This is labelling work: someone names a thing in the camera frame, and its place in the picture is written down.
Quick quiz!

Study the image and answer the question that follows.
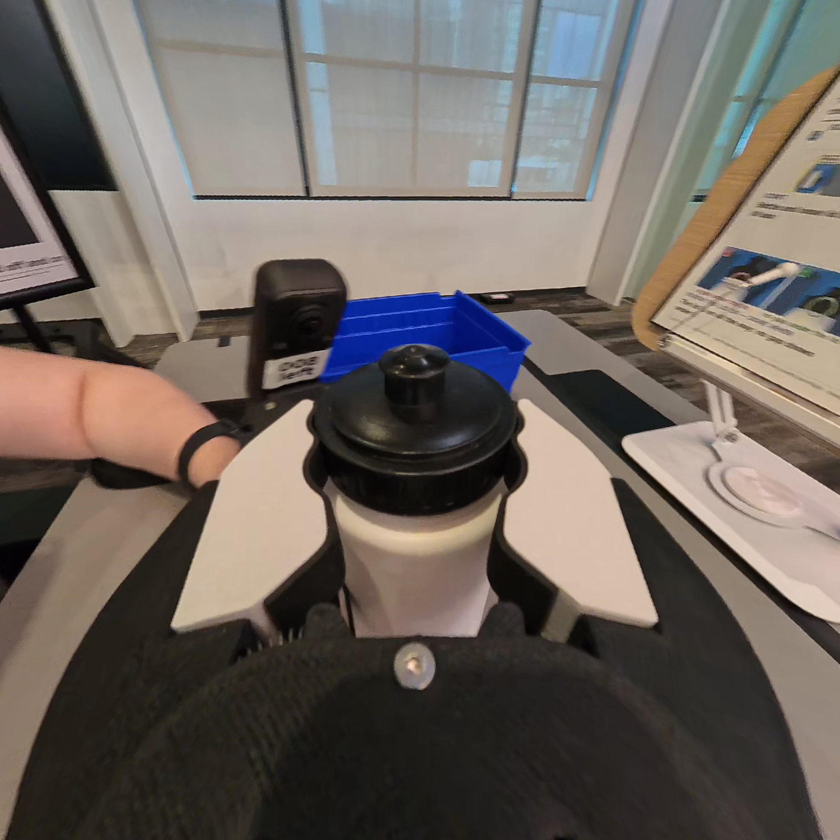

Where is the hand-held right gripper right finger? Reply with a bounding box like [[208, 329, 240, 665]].
[[489, 397, 659, 630]]

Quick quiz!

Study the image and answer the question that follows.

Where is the printed instruction sheet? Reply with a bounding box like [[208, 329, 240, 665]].
[[651, 85, 840, 416]]

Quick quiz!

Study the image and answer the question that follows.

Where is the person's left hand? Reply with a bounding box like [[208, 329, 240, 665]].
[[196, 433, 244, 488]]

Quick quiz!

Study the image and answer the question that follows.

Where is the black rectangular table pad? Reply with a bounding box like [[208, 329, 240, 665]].
[[545, 369, 677, 434]]

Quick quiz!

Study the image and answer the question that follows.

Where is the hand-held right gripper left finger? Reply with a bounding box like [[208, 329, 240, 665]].
[[169, 399, 347, 634]]

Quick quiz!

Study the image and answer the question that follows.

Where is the blue plastic storage bin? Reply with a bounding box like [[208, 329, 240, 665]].
[[320, 290, 531, 395]]

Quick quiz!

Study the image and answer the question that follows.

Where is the black bottle lid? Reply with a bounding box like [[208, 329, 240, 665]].
[[311, 344, 520, 517]]

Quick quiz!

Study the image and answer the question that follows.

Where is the instruction sheet on stand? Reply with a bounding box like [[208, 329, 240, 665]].
[[622, 66, 840, 623]]

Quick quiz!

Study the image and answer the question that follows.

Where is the person's left forearm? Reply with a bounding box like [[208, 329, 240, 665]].
[[0, 344, 221, 487]]

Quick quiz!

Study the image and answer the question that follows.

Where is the white plastic bottle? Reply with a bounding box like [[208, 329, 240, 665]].
[[331, 479, 504, 639]]

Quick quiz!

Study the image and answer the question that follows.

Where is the black sign easel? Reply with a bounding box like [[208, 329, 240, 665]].
[[13, 303, 55, 355]]

